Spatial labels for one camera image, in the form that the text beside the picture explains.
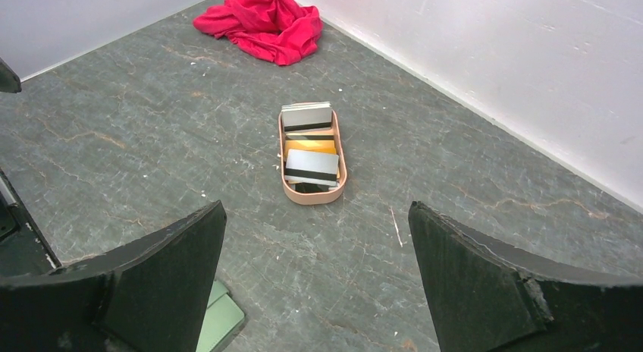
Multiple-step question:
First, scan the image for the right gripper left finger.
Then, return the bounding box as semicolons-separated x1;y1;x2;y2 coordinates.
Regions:
1;201;227;351

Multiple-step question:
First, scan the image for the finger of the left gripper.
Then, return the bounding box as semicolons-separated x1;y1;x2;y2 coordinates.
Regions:
0;58;22;93

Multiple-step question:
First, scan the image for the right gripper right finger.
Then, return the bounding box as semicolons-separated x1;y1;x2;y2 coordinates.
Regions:
408;201;642;351

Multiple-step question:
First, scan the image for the green card holder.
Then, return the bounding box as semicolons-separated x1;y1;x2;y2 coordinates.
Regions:
196;281;246;352

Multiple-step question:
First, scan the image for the pink oval tray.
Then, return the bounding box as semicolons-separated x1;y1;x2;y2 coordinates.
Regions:
278;102;348;206

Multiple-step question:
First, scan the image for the black card in tray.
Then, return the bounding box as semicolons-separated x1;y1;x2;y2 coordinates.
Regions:
294;182;329;193

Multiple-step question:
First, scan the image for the gold striped card in tray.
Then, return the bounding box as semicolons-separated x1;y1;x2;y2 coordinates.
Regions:
283;130;337;159

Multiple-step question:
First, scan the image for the stack of silver cards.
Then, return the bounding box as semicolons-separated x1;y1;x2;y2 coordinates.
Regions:
281;102;333;132

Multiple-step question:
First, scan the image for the red crumpled cloth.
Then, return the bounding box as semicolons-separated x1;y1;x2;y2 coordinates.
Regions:
193;0;323;66

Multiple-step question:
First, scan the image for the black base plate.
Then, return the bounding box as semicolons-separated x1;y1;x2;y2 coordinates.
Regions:
1;173;61;277

